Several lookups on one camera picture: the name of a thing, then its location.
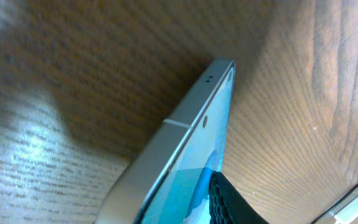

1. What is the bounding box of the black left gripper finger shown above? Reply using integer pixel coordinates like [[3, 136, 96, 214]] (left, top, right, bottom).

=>
[[208, 171, 268, 224]]

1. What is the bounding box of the blue screen smartphone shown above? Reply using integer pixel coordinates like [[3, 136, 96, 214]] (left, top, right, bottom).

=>
[[96, 59, 236, 224]]

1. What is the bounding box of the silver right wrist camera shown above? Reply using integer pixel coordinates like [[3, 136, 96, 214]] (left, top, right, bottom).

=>
[[311, 184, 358, 224]]

